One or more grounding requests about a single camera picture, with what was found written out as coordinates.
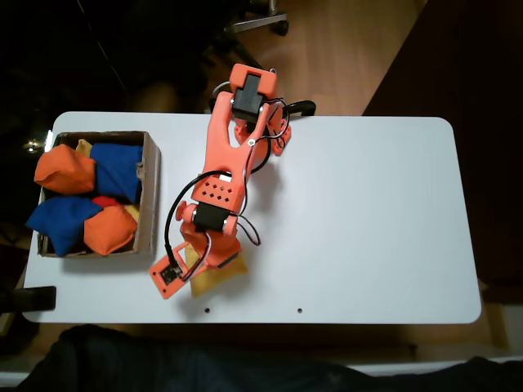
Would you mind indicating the large yellow bean bag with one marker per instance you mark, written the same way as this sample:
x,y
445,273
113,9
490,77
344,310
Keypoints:
x,y
212,281

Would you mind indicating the cardboard box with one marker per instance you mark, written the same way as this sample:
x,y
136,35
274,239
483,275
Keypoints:
x,y
149,196

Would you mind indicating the small yellow bean bag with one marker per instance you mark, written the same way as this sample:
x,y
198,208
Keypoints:
x,y
83,146
132,211

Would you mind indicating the orange bean bag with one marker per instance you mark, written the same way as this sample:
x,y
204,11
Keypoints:
x,y
65,169
108,230

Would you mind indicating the red bean bag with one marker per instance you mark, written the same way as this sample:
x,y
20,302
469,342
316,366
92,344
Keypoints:
x,y
105,201

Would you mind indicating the blue bean bag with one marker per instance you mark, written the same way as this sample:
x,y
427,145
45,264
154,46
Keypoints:
x,y
57,222
114,171

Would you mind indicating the person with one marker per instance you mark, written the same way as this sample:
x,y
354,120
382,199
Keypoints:
x,y
163,367

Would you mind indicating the black table clamp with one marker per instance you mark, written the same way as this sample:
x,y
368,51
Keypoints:
x,y
38,298

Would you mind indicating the office chair base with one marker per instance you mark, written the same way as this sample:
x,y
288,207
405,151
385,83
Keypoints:
x,y
261,20

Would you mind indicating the orange camera mount with board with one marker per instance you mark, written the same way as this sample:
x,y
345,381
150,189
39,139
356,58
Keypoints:
x,y
163,286

